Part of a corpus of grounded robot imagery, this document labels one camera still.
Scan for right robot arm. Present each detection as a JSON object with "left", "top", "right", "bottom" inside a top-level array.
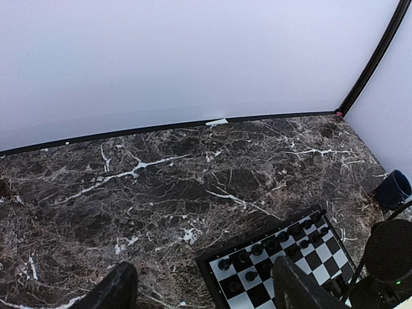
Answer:
[{"left": 341, "top": 201, "right": 411, "bottom": 308}]

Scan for black grey chessboard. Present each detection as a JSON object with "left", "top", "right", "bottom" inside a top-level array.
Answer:
[{"left": 195, "top": 203, "right": 358, "bottom": 309}]

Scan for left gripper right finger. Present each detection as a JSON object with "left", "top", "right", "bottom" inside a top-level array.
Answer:
[{"left": 272, "top": 256, "right": 350, "bottom": 309}]

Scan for right black frame post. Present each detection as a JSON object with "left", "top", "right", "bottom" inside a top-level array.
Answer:
[{"left": 335, "top": 0, "right": 411, "bottom": 117}]

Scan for dark blue mug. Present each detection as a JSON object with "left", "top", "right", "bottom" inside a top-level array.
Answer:
[{"left": 375, "top": 169, "right": 411, "bottom": 209}]

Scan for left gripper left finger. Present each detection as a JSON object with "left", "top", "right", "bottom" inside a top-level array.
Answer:
[{"left": 70, "top": 261, "right": 138, "bottom": 309}]

